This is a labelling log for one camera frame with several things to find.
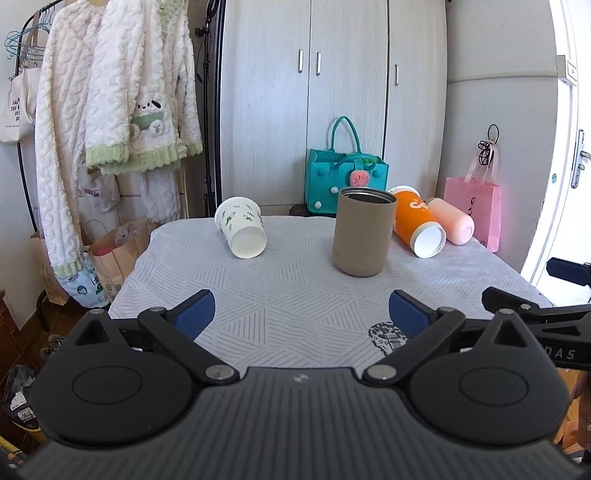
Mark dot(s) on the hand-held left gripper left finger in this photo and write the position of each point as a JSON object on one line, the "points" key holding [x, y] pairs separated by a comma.
{"points": [[196, 313]]}

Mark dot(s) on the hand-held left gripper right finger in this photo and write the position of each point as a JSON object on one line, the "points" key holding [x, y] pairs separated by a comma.
{"points": [[408, 313]]}

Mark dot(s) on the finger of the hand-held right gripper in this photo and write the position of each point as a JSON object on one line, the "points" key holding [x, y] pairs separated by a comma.
{"points": [[559, 268], [508, 299]]}

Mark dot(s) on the tan metal cup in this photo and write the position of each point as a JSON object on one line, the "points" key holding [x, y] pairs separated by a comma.
{"points": [[364, 233]]}

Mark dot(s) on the pink cup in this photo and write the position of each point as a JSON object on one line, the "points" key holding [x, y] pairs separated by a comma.
{"points": [[455, 221]]}

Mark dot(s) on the white cup with green print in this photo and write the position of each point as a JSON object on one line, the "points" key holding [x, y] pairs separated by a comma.
{"points": [[242, 228]]}

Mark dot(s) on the orange cup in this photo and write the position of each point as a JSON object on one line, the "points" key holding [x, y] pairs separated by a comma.
{"points": [[413, 214]]}

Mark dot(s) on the person's right hand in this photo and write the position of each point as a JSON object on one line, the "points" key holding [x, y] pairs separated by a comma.
{"points": [[582, 385]]}

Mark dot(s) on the white door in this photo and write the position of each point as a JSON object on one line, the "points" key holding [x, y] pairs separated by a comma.
{"points": [[561, 194]]}

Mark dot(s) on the grey patterned tablecloth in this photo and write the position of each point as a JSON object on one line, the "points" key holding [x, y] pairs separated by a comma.
{"points": [[286, 300]]}

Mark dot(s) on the pink gift bag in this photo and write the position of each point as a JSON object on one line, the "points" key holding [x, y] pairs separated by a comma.
{"points": [[480, 212]]}

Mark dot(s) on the brown paper bag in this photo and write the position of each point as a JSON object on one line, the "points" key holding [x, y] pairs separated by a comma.
{"points": [[46, 272], [115, 258]]}

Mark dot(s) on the blue printed plastic bag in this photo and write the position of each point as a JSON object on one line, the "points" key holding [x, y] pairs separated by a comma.
{"points": [[85, 286]]}

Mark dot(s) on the white fluffy pants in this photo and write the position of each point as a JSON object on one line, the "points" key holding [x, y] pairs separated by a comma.
{"points": [[161, 198]]}

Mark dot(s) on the grey shoe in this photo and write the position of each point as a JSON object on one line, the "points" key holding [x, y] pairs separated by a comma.
{"points": [[51, 346]]}

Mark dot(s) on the teal felt tote bag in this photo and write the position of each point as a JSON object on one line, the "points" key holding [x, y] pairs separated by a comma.
{"points": [[325, 184]]}

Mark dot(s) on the black plastic bag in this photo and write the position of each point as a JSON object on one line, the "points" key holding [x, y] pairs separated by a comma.
{"points": [[18, 397]]}

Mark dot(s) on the long white fluffy robe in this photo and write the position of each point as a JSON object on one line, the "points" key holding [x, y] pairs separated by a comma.
{"points": [[60, 152]]}

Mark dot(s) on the black clothes rack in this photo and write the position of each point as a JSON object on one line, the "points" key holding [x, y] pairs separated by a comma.
{"points": [[21, 175]]}

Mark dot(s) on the grey wardrobe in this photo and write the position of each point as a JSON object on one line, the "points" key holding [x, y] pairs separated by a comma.
{"points": [[346, 92]]}

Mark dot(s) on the white fluffy green-trimmed jacket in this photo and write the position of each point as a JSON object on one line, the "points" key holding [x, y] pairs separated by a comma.
{"points": [[138, 78]]}

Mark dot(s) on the white printed tote bag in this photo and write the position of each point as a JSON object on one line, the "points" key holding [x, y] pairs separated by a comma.
{"points": [[16, 108]]}

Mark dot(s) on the blue clothes hangers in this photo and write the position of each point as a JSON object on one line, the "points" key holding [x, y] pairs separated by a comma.
{"points": [[21, 44]]}

